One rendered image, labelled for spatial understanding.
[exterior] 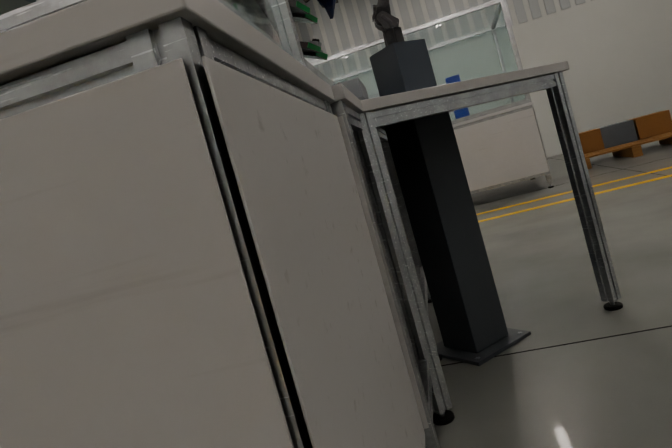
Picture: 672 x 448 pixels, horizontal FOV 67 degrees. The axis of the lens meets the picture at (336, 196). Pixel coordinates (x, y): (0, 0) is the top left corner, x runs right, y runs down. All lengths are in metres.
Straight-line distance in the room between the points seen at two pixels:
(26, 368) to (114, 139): 0.20
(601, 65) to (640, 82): 0.72
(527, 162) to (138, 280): 5.33
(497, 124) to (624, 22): 5.52
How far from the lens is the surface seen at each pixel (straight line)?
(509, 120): 5.61
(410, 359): 1.06
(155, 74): 0.40
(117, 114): 0.41
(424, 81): 1.76
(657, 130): 7.30
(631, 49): 10.71
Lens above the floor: 0.69
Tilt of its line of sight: 2 degrees down
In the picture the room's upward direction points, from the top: 16 degrees counter-clockwise
